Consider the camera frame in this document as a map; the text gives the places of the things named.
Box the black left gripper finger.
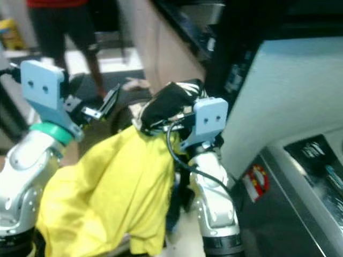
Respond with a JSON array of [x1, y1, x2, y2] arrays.
[[85, 85, 122, 120]]

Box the red round warning sticker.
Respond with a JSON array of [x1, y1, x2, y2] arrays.
[[241, 163, 270, 203]]

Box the black white patterned cloth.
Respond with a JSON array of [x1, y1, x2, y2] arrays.
[[131, 79, 210, 135]]

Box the light blue left wrist camera mount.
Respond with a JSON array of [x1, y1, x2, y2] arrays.
[[20, 59, 84, 141]]

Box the light blue right wrist camera mount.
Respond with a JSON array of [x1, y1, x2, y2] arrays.
[[180, 97, 229, 152]]

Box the yellow cloth garment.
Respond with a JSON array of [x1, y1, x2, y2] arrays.
[[34, 125, 182, 257]]

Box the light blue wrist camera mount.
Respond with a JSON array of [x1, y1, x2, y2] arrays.
[[20, 59, 84, 141], [180, 97, 229, 152]]

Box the yellow container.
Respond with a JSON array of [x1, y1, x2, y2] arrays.
[[0, 18, 25, 52]]

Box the black counter with steel sink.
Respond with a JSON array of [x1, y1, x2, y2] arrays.
[[150, 0, 343, 61]]

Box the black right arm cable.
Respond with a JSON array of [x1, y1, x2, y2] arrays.
[[165, 119, 234, 194]]

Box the white grey washing machine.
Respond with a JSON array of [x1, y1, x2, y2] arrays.
[[173, 34, 343, 257]]

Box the person in red shirt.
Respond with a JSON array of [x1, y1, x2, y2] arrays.
[[26, 0, 109, 100]]

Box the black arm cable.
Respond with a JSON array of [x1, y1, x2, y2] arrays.
[[0, 63, 23, 82], [165, 119, 234, 194]]

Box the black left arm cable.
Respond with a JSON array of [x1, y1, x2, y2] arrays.
[[0, 63, 23, 82]]

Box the pale slipper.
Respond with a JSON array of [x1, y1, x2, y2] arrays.
[[122, 77, 152, 92]]

